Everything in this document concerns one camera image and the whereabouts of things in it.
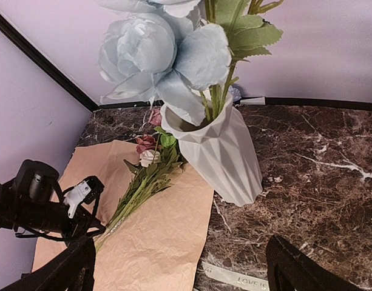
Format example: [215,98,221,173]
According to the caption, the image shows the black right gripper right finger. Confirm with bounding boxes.
[266,235,360,291]

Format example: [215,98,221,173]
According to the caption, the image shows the white ribbed vase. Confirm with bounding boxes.
[161,95,263,207]

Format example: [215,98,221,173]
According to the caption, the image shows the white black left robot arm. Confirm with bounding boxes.
[0,159,106,245]

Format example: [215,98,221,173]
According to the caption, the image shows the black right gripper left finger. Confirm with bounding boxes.
[3,236,96,291]

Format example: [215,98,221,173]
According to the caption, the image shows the black left frame post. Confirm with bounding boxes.
[0,14,100,112]

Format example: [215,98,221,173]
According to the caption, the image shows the orange poppy flower stem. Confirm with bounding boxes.
[200,0,283,122]

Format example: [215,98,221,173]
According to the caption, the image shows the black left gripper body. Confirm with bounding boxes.
[12,175,106,242]

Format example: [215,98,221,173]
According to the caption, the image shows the light blue peony stem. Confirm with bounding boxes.
[98,1,231,126]

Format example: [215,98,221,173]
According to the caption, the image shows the blue orange flower bouquet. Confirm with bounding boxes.
[95,108,186,252]

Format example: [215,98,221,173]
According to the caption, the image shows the peach wrapping paper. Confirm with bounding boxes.
[30,139,217,291]

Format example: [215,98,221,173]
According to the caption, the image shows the white printed ribbon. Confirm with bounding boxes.
[201,261,269,291]

